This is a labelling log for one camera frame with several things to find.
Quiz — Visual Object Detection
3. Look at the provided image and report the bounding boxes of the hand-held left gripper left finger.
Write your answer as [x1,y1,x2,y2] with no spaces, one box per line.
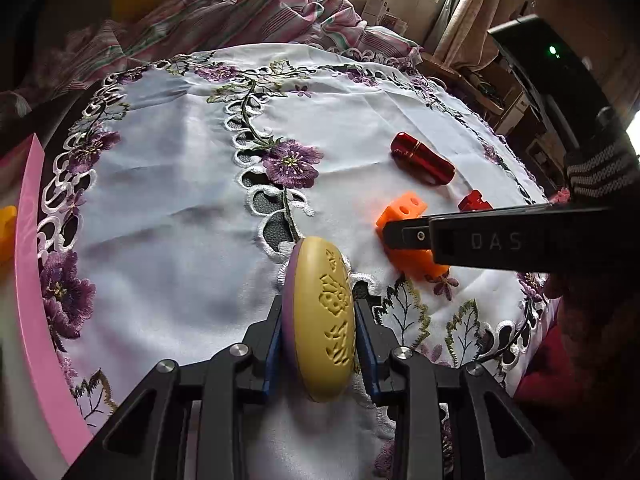
[65,296,284,480]

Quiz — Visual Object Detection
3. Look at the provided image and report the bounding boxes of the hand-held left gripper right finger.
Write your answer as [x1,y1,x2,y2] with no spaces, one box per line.
[354,297,573,480]

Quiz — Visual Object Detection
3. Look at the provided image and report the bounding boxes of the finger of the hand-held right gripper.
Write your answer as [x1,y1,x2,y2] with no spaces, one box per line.
[384,212,436,252]

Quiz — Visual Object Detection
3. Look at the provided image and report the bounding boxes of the orange holed toy block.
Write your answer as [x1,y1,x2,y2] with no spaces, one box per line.
[375,191,451,278]

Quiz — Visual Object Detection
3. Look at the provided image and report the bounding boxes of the yellow oval toy mold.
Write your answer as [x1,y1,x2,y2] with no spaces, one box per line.
[280,236,358,403]

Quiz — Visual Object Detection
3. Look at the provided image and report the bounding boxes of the pink cardboard box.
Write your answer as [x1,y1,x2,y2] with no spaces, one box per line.
[0,134,93,466]

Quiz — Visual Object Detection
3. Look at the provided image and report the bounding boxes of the orange-yellow toy block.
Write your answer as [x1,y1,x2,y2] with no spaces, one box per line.
[0,205,18,261]

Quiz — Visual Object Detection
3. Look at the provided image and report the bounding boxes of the person's right hand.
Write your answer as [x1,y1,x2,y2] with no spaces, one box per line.
[564,107,640,198]

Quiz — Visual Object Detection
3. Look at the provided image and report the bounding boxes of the red metallic cylinder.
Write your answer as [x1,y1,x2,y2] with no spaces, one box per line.
[390,131,456,187]

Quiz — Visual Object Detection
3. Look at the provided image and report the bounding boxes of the small red toy piece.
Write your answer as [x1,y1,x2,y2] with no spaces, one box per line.
[457,190,496,212]

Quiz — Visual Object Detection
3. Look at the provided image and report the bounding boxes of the red cloth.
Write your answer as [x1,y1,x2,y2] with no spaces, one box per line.
[512,322,568,406]

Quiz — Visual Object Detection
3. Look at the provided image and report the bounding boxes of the cluttered wooden shelf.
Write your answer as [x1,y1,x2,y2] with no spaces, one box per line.
[460,55,571,196]

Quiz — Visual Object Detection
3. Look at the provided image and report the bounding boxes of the wooden nightstand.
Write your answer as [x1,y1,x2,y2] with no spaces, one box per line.
[417,52,463,86]

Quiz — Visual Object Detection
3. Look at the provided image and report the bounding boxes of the white floral embroidered tablecloth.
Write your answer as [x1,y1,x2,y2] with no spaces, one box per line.
[37,42,563,480]

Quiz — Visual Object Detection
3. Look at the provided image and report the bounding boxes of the white small boxes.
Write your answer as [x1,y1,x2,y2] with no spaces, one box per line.
[360,0,406,33]

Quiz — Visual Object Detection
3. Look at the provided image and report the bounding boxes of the long pink curtain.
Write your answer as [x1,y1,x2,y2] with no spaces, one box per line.
[425,0,526,68]

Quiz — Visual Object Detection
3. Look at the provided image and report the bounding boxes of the pink striped blanket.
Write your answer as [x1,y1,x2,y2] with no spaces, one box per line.
[0,0,423,111]

